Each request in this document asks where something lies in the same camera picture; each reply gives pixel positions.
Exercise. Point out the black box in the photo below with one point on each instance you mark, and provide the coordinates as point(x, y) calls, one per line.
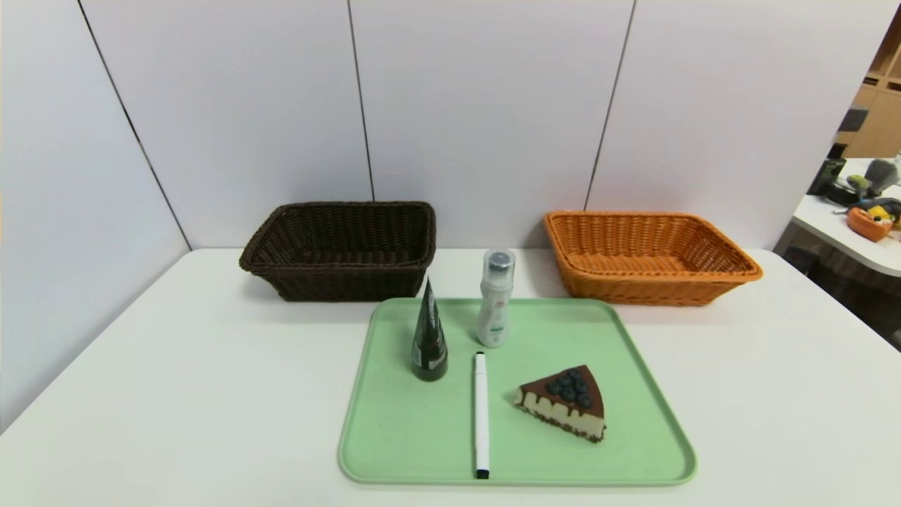
point(827, 176)

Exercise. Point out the light green plastic tray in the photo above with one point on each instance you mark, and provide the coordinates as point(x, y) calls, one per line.
point(633, 451)

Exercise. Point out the white side table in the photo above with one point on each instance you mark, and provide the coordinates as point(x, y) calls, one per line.
point(845, 243)

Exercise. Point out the chocolate blueberry cake slice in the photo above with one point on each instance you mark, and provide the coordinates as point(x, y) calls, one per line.
point(563, 405)

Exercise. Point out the white marker pen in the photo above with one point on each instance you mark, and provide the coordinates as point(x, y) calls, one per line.
point(481, 415)

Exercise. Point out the grey brush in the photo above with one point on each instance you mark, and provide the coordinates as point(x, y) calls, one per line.
point(881, 174)

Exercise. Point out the white bottle with clear cap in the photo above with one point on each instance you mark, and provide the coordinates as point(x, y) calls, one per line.
point(495, 310)

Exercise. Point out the wooden cabinet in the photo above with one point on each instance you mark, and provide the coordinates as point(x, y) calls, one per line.
point(880, 120)

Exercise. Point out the orange toy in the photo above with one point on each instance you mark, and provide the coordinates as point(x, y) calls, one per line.
point(869, 225)

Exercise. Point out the black cosmetic tube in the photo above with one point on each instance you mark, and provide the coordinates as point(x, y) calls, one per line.
point(429, 352)

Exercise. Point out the dark brown wicker basket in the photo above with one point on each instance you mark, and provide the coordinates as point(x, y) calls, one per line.
point(338, 282)

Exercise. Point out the orange wicker basket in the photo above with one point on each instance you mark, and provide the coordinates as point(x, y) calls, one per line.
point(633, 289)

